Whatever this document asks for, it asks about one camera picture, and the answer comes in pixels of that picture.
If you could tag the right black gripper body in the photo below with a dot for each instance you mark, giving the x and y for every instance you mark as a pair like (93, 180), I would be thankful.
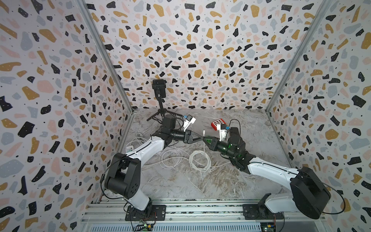
(224, 148)

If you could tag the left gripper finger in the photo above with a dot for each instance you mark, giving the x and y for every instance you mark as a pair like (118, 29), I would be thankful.
(195, 137)
(192, 140)

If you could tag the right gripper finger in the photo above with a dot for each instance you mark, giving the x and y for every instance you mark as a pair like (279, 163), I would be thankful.
(209, 140)
(213, 146)

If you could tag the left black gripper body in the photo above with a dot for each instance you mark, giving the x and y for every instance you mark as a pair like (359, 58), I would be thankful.
(179, 136)

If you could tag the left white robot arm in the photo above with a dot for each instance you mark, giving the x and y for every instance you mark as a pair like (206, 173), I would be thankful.
(123, 177)

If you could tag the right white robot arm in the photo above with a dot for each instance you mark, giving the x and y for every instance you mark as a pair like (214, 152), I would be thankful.
(305, 192)

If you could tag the red grid box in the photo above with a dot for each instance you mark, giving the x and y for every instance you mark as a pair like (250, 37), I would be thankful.
(217, 122)

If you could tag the white power adapter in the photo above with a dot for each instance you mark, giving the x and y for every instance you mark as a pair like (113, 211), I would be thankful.
(129, 149)

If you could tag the right circuit board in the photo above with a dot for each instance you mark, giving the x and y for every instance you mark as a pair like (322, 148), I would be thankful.
(268, 227)

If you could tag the circuit board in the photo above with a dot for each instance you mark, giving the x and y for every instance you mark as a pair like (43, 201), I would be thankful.
(268, 227)
(143, 227)

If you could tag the left circuit board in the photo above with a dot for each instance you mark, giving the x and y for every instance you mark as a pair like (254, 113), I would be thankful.
(143, 227)

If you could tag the black camera on tripod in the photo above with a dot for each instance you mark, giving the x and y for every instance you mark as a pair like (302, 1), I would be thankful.
(159, 87)

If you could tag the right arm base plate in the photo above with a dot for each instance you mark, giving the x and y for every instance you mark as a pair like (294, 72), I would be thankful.
(257, 212)

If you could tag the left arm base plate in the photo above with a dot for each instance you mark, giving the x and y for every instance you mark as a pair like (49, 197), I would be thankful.
(151, 213)

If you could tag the aluminium rail frame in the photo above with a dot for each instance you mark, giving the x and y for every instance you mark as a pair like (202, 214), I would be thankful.
(193, 215)

